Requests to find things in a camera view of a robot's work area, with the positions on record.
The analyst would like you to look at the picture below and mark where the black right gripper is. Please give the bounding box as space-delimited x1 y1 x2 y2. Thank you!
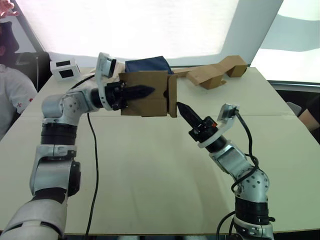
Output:
176 101 218 144

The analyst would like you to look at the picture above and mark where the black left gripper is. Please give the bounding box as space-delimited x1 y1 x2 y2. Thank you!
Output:
104 81 156 111

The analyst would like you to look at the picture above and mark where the small brown cardboard box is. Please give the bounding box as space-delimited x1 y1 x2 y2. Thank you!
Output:
117 70 179 119

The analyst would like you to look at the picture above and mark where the dark blue fabric box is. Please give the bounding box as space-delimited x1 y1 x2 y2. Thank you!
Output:
124 55 175 76

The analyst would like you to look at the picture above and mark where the flattened brown cardboard box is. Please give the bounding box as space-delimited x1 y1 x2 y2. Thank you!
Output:
173 55 249 90

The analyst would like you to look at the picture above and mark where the white box with black squares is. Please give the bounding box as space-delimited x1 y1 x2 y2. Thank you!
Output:
49 58 81 82

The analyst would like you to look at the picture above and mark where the person's bare hand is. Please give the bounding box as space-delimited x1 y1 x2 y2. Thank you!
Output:
0 0 20 18

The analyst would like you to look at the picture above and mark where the black chair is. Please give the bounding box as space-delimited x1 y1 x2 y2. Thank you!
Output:
14 51 53 93

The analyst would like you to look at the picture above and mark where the grey chair back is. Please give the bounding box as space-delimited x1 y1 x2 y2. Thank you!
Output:
286 101 303 118

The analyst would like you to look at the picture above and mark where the bystander in dark clothes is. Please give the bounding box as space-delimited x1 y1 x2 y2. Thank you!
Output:
296 88 320 147

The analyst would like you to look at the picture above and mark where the person in white shirt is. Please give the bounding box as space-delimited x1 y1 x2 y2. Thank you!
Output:
0 20 39 141

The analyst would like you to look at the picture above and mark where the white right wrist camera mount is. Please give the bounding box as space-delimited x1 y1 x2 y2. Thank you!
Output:
198 102 241 149

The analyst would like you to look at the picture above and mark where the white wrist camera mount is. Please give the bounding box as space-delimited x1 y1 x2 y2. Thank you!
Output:
95 52 118 111
198 102 241 149

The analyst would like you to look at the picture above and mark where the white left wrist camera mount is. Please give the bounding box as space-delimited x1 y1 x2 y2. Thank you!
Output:
95 52 118 111

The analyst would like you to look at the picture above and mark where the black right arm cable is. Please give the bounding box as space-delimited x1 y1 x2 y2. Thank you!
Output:
216 107 260 240

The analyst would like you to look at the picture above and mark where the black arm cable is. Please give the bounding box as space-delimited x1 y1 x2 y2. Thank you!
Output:
216 107 260 240
70 74 100 237

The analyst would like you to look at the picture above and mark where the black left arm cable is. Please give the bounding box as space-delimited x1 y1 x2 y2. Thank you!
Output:
70 74 100 237

